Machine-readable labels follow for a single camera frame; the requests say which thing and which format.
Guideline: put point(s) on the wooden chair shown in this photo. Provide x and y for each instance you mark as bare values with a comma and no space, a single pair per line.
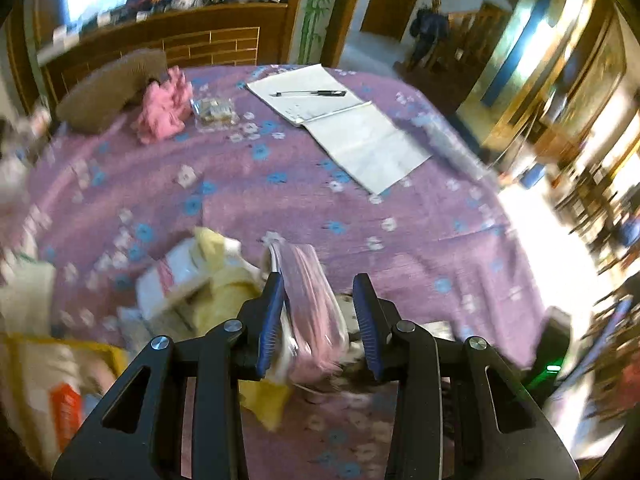
470,35

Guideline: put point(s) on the yellow cloth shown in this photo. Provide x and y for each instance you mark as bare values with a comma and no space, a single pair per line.
225,285

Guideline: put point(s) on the wooden headboard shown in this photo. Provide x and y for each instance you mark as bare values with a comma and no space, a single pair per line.
210,45

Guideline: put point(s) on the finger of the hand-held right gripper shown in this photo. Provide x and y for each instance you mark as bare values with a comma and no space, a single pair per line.
367,325
270,320

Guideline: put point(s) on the brown pillow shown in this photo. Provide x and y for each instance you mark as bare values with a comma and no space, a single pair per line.
110,90

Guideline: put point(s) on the purple floral bedsheet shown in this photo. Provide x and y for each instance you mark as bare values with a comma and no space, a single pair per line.
300,200

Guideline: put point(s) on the yellow and white bag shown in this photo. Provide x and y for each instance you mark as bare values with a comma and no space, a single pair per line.
35,375

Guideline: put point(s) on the wooden display cabinet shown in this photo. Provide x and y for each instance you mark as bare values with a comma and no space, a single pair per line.
550,60

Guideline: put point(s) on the pink cloth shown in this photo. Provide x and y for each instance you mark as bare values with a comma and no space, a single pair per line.
310,310
162,107

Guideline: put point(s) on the open white notebook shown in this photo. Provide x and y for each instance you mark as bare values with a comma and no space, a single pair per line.
350,130

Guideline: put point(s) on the white packet pink stripe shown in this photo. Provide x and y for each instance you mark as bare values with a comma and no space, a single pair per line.
175,275

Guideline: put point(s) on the bamboo wall decal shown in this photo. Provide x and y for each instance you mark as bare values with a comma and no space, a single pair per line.
317,10

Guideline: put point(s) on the black pen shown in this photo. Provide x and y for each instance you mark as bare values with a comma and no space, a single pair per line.
310,93

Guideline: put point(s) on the wooden door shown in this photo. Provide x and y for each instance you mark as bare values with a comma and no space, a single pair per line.
395,0

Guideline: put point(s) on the clear packet of small items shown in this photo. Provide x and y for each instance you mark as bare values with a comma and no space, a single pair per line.
215,112

